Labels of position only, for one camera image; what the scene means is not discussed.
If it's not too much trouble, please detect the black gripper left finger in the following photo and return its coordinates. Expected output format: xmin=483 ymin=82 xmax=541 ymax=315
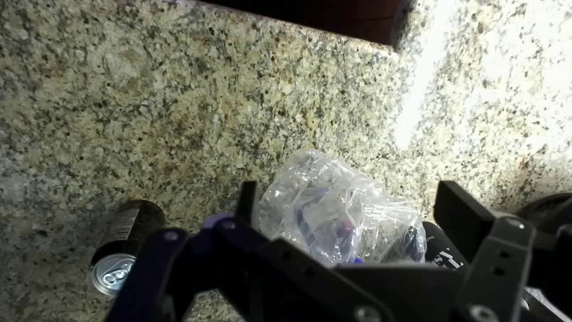
xmin=106 ymin=179 xmax=390 ymax=322

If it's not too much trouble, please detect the black rounded object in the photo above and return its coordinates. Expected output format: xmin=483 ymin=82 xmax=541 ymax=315
xmin=517 ymin=191 xmax=572 ymax=231

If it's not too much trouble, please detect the clear plastic bag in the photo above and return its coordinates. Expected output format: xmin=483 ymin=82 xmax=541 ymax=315
xmin=256 ymin=148 xmax=430 ymax=270

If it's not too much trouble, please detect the black drink can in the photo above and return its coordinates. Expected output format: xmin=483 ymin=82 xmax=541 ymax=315
xmin=88 ymin=199 xmax=167 ymax=300

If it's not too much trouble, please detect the black marker pen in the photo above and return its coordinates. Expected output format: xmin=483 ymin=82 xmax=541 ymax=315
xmin=424 ymin=220 xmax=471 ymax=272

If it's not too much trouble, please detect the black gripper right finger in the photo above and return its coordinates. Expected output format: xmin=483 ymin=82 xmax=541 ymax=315
xmin=433 ymin=179 xmax=572 ymax=322

